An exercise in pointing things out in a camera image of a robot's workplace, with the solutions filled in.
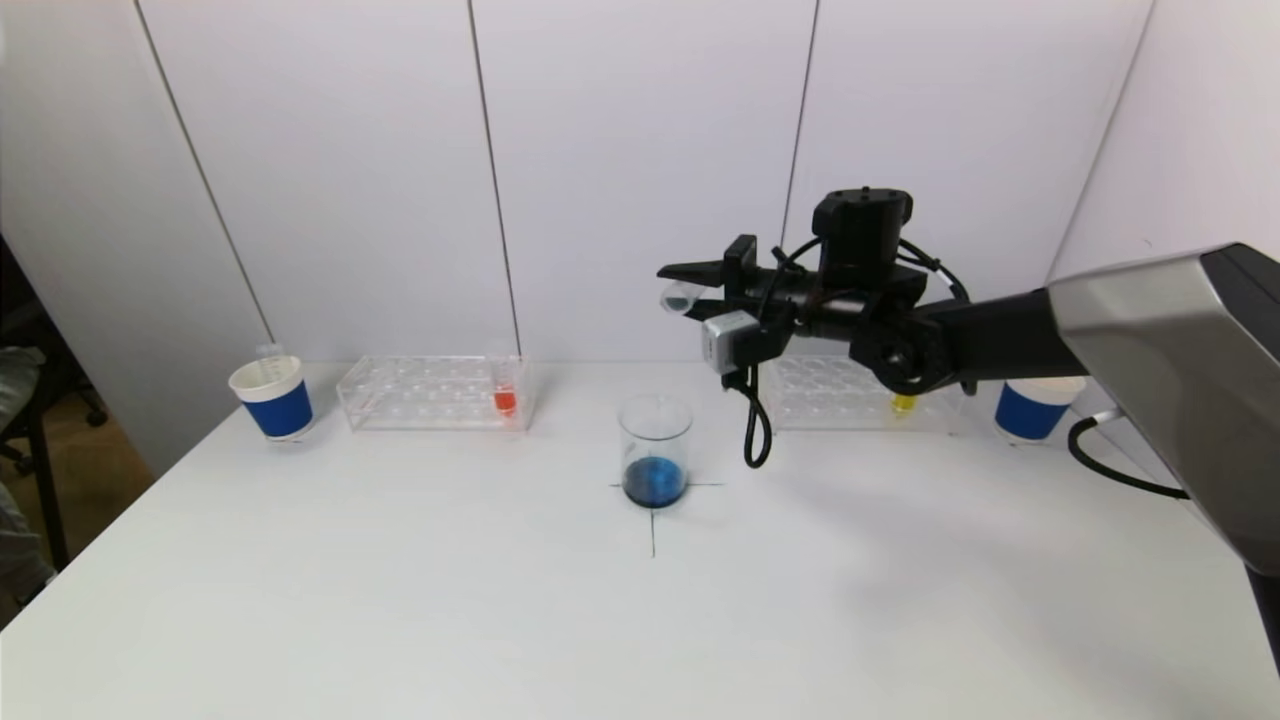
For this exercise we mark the orange pigment test tube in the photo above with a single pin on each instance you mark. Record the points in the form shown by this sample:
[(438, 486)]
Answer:
[(680, 298), (506, 402)]

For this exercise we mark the blue pigment test tube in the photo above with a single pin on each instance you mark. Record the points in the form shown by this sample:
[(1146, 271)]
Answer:
[(268, 358)]

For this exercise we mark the person in black shirt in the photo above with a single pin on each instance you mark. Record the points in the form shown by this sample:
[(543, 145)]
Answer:
[(12, 385)]

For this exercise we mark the clear glass beaker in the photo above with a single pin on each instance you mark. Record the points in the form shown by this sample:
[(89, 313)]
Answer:
[(655, 485)]

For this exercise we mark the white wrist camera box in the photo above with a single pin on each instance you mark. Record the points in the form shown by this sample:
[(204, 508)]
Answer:
[(728, 340)]

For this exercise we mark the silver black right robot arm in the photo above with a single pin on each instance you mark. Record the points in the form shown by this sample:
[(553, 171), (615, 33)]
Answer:
[(1000, 335)]

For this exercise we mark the black metal stand leg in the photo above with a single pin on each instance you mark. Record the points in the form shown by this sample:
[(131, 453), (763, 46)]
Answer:
[(52, 500)]

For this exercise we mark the blue white paper cup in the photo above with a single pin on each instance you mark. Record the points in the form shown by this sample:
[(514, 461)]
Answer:
[(1030, 415), (280, 410)]

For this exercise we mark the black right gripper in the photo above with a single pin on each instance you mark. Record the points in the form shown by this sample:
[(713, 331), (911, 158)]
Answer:
[(740, 266)]

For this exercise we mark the clear acrylic test tube rack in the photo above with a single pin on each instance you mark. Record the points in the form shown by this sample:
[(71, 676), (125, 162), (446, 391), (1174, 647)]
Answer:
[(430, 395), (820, 395)]

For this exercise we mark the yellow pigment test tube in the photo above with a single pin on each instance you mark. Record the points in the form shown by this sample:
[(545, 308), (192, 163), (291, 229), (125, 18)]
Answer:
[(904, 404)]

